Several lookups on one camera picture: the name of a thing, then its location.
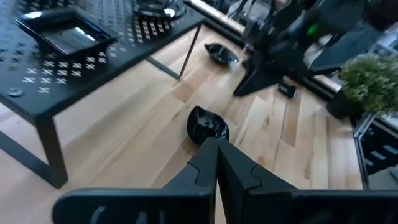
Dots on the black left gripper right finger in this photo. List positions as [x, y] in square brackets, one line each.
[264, 205]

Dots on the black round rippled mini plate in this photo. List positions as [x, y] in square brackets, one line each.
[155, 11]

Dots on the small black table-level camera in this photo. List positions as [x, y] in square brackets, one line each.
[287, 91]

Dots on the black perforated metal riser shelf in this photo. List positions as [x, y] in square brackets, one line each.
[62, 87]

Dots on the green artificial plant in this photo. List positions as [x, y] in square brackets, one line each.
[370, 81]

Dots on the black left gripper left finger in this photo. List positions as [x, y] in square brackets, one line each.
[186, 205]

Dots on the black square mini plate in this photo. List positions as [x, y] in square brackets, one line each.
[68, 40]

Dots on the dark plant pot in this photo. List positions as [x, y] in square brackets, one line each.
[340, 107]

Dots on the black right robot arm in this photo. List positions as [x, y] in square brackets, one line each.
[348, 46]

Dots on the black rig frame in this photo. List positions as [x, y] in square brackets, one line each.
[362, 130]

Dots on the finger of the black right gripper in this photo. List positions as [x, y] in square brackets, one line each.
[256, 79]

